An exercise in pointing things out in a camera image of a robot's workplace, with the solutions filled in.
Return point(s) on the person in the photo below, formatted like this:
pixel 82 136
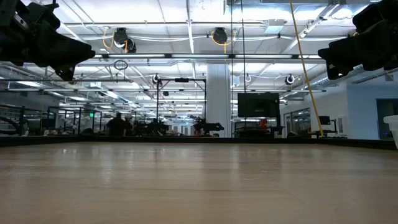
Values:
pixel 116 126
pixel 128 124

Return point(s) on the clear plastic bin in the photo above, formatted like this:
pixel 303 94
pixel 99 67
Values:
pixel 393 130

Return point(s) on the black monitor screen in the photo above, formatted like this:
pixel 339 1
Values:
pixel 258 105

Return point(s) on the long ceiling light strip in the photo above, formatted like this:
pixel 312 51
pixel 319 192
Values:
pixel 199 56

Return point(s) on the white square column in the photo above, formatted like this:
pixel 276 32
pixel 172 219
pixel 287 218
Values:
pixel 218 99

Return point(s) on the black table edge rail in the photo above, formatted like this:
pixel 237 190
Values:
pixel 124 140

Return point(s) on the red background object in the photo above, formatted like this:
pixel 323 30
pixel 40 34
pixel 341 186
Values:
pixel 263 125

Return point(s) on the yellow slanted pole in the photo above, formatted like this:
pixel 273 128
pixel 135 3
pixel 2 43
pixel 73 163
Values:
pixel 306 73

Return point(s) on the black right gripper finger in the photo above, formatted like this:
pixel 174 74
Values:
pixel 335 71
pixel 348 51

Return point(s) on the black background robot arm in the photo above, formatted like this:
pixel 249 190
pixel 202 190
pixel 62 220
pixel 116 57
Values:
pixel 207 127

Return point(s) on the small black desk monitor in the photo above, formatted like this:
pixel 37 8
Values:
pixel 326 120

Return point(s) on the black metal station frame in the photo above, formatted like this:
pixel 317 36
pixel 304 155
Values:
pixel 181 80

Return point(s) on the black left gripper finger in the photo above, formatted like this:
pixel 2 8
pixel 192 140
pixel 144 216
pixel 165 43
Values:
pixel 66 74
pixel 65 51

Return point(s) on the black low station frame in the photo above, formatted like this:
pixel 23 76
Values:
pixel 74 119

